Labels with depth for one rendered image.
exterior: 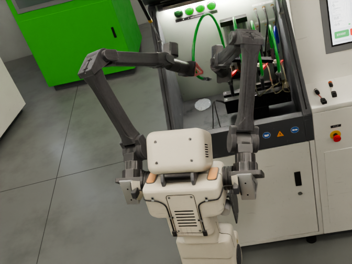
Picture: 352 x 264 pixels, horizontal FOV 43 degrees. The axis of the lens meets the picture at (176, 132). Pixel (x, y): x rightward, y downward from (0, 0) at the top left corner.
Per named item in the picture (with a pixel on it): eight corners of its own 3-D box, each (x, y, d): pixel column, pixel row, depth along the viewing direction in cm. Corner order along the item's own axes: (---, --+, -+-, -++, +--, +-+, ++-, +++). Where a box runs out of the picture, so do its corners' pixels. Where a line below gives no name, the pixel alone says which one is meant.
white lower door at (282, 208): (209, 249, 270) (182, 166, 231) (209, 245, 272) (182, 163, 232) (318, 232, 259) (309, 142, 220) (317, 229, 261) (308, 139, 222)
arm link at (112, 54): (86, 69, 167) (106, 62, 161) (83, 54, 167) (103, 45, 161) (157, 69, 202) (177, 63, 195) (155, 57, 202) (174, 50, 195)
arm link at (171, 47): (151, 65, 197) (166, 60, 192) (150, 41, 200) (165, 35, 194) (168, 72, 206) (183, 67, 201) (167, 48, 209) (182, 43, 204)
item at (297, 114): (184, 164, 231) (177, 140, 221) (184, 158, 234) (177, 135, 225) (306, 141, 220) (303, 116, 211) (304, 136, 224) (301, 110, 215)
